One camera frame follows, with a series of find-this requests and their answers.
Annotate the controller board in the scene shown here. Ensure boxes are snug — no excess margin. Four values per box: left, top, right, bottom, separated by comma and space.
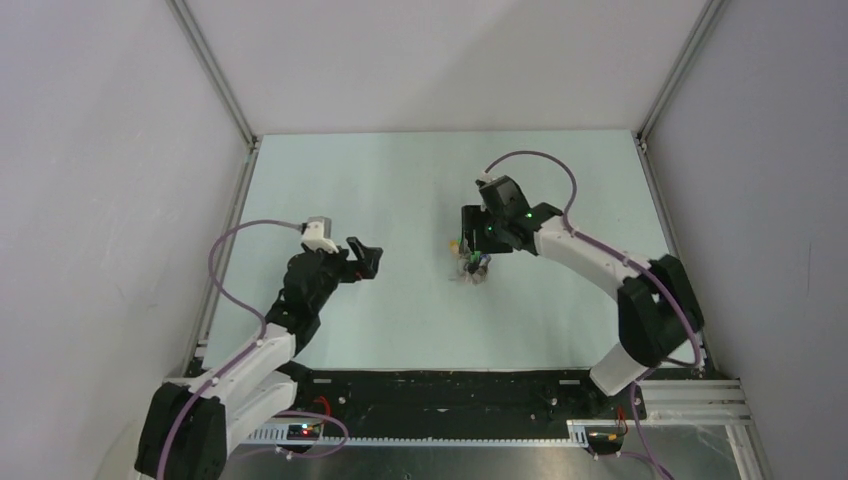
587, 431, 626, 447
285, 423, 323, 443

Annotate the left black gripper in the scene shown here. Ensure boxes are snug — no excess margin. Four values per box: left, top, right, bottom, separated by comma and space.
303, 237, 382, 313

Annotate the keyring with coloured keys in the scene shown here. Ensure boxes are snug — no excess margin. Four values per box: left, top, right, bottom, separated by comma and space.
450, 240, 491, 285

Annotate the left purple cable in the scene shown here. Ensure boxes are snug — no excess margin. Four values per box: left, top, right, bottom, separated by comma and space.
154, 219, 306, 480

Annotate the left controller board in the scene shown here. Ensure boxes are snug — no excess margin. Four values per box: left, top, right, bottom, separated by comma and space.
285, 423, 323, 443

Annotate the aluminium corner post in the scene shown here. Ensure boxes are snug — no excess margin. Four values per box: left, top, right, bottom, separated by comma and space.
635, 0, 728, 144
165, 0, 258, 152

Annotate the right controller board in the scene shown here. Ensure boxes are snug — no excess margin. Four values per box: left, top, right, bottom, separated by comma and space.
587, 431, 626, 447

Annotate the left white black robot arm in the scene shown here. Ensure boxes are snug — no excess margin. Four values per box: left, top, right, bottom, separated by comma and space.
133, 237, 383, 479

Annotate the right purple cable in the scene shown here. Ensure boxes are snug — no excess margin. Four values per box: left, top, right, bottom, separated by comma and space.
484, 149, 704, 476

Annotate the aluminium frame rail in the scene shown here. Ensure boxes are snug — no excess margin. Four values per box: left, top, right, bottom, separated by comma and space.
150, 377, 753, 446

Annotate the left aluminium corner post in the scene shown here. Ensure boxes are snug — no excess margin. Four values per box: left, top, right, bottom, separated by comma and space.
165, 0, 258, 152

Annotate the purple cable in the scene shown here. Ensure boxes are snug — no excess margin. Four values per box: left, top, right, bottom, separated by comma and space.
484, 149, 704, 476
154, 219, 306, 480

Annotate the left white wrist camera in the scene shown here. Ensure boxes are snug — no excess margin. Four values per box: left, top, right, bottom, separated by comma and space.
301, 216, 339, 254

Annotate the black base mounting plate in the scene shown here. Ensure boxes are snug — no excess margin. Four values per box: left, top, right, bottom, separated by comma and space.
278, 361, 647, 441

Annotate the right aluminium corner post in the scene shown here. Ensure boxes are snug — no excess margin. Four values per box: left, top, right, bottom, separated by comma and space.
635, 0, 728, 144

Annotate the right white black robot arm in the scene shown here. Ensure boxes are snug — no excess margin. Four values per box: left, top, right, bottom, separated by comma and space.
461, 176, 704, 418

